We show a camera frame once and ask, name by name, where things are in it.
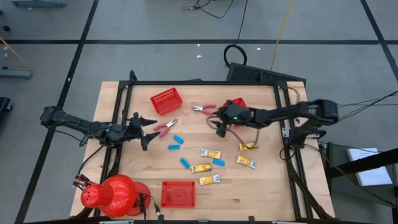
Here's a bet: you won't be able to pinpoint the grey floor base plate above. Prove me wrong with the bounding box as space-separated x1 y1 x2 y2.
11 0 67 7
0 68 34 80

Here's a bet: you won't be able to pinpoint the black coiled floor cable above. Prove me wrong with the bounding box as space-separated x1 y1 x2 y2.
223 0 249 67

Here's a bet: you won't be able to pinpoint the pink-handled pliers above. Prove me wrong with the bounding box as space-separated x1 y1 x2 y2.
153 118 178 139
191 104 217 116

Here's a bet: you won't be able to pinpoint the black desk frame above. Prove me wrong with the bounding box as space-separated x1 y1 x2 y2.
326 142 398 194

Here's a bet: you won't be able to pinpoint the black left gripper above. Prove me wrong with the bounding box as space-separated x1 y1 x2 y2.
124 111 161 152

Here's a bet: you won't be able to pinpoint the black aluminium table frame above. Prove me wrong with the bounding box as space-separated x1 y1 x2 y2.
93 70 335 220

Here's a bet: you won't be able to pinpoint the red desk lamp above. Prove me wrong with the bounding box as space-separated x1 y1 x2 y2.
80 174 152 218

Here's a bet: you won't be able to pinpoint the yellow candy packet centre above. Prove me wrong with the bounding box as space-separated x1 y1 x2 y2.
190 163 212 174

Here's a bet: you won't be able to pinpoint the red and black clamp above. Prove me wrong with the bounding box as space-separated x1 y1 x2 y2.
73 174 91 191

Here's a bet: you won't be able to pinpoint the white paper booklet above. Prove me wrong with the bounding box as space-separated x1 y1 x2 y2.
346 147 393 187

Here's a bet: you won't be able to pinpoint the black mesh computer case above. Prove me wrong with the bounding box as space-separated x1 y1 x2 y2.
226 62 307 85

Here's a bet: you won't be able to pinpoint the black right arm base cables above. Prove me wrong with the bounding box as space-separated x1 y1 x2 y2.
337 90 398 121

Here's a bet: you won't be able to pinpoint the yellow candy packet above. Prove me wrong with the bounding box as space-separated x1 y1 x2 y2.
238 142 258 152
236 155 257 169
200 148 221 159
190 163 212 174
199 174 221 186

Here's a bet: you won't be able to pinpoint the thin black floor cable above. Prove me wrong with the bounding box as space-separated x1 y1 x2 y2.
181 0 234 19

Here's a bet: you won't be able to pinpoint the thin yellow cable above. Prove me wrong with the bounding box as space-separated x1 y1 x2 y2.
0 37 32 71

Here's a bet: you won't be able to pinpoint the black object at floor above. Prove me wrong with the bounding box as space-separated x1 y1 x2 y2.
0 97 13 119

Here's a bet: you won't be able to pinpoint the black lamp cable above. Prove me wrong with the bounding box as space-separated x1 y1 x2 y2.
136 192 162 217

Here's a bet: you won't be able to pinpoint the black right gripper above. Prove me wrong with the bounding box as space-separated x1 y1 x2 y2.
216 99 254 139

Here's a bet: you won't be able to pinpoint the yellow candy packet bottom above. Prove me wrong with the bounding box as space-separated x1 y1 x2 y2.
199 174 221 186

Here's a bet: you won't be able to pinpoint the yellow floor cable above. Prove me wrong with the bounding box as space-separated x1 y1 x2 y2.
269 0 295 71

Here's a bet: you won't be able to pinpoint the yellow candy packet far right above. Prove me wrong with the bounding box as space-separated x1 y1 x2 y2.
238 142 258 152

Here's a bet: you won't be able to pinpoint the red plastic basket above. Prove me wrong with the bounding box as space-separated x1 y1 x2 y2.
160 180 197 208
150 87 183 116
223 97 249 128

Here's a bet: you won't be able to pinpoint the black left arm base cable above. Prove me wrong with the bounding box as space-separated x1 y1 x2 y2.
77 144 105 175

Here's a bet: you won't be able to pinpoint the yellow candy packet top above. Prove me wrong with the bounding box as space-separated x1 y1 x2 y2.
200 148 221 159

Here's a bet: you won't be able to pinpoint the dark right gripper cable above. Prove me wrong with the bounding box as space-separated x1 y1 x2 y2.
206 116 259 149

